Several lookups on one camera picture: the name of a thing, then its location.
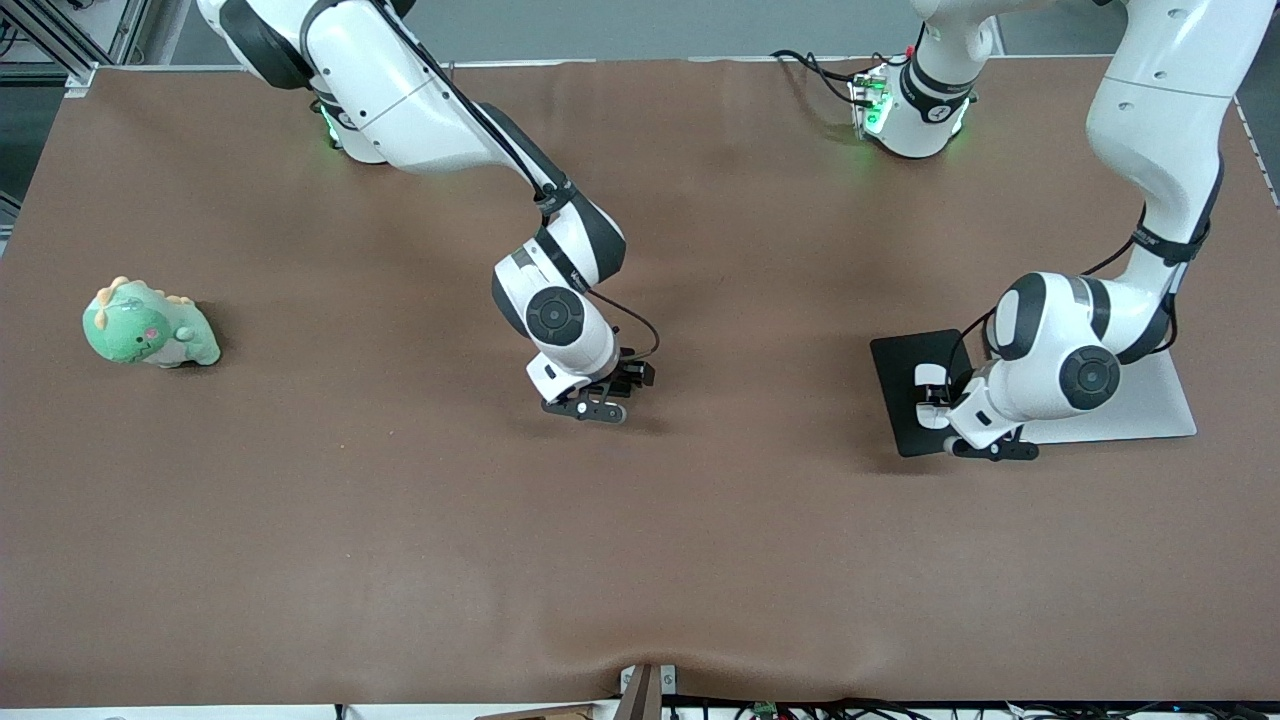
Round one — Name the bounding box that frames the white computer mouse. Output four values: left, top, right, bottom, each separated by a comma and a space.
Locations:
914, 364, 953, 430

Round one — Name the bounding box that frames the black mouse pad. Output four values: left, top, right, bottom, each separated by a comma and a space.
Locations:
869, 328, 986, 459

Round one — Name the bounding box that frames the brown table cover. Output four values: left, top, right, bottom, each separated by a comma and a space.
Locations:
0, 55, 1280, 707

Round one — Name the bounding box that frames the silver laptop with apple logo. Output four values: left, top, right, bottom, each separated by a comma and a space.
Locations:
984, 325, 1199, 446

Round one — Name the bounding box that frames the green dinosaur plush toy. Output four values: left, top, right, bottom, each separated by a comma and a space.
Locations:
82, 276, 222, 369

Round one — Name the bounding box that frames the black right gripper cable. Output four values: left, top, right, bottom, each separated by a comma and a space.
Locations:
370, 0, 662, 363

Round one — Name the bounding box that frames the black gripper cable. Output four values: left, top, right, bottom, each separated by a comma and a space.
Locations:
370, 0, 662, 363
944, 205, 1211, 381

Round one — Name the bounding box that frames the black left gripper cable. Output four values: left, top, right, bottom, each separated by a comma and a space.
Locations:
944, 205, 1211, 381

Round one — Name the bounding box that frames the white post bracket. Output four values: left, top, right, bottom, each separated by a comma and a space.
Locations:
620, 665, 678, 697

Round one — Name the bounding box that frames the brown camera post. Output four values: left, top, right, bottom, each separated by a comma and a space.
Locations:
615, 664, 663, 720

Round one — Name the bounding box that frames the black left arm base cable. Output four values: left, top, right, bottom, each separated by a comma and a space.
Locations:
770, 48, 886, 109

